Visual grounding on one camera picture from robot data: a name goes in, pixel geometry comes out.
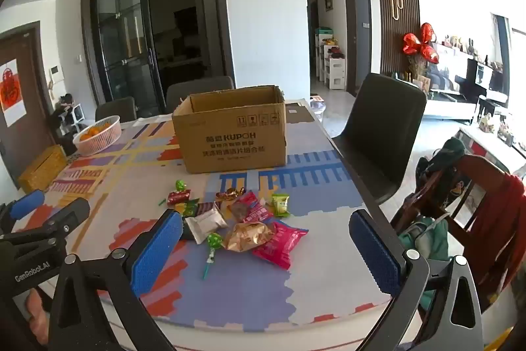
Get wooden chair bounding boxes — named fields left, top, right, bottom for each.
left=390, top=154, right=526, bottom=314

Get small white shoe shelf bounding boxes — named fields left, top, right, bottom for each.
left=51, top=93, right=85, bottom=138

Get white shelf unit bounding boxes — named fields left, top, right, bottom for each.
left=314, top=28, right=347, bottom=89

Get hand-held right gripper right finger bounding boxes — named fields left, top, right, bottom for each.
left=348, top=209, right=484, bottom=351

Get person's left hand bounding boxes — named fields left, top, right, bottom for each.
left=25, top=287, right=52, bottom=339

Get yellow woven box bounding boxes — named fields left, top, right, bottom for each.
left=17, top=144, right=68, bottom=193

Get pink windowed snack packet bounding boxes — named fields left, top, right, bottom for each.
left=230, top=190, right=274, bottom=224

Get dark dining chair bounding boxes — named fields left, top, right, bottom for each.
left=165, top=76, right=235, bottom=114
left=332, top=72, right=428, bottom=206
left=95, top=96, right=137, bottom=123

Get golden snack packet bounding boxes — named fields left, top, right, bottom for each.
left=224, top=220, right=276, bottom=253

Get gold and red candy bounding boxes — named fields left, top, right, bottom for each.
left=214, top=187, right=246, bottom=201

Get dark hallway door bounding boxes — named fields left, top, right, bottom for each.
left=344, top=0, right=372, bottom=97

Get brown cardboard box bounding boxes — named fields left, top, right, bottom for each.
left=172, top=85, right=287, bottom=173

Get black television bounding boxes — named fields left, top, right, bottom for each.
left=466, top=59, right=506, bottom=97

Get white snack packet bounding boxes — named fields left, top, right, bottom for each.
left=186, top=207, right=228, bottom=245

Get teal bag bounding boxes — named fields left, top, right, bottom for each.
left=400, top=213, right=450, bottom=306

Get dark green hat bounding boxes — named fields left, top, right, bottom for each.
left=415, top=137, right=469, bottom=212

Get small light green snack packet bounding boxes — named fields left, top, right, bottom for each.
left=271, top=193, right=291, bottom=218

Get low coffee table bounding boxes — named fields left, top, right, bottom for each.
left=456, top=116, right=526, bottom=171

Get green lollipop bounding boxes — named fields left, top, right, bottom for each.
left=158, top=179, right=187, bottom=207
left=201, top=233, right=224, bottom=280

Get red foil balloons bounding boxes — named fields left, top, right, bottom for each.
left=402, top=22, right=440, bottom=65

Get red and white door poster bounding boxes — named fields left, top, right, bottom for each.
left=0, top=59, right=27, bottom=115

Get red wrapped candy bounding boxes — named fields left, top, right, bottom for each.
left=166, top=190, right=193, bottom=206

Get brown entrance door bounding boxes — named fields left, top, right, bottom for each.
left=0, top=21, right=56, bottom=187

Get pile of oranges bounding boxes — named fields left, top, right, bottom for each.
left=80, top=122, right=113, bottom=141

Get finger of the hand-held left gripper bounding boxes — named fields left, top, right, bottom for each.
left=0, top=190, right=45, bottom=230
left=0, top=198, right=90, bottom=253

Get large pink snack packet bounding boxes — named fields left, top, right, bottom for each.
left=252, top=220, right=310, bottom=270

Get red cloth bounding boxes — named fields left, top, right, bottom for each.
left=472, top=174, right=526, bottom=294

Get black glass sliding door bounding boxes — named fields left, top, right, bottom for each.
left=81, top=0, right=235, bottom=117

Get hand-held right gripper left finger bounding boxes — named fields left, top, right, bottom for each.
left=47, top=208, right=183, bottom=351

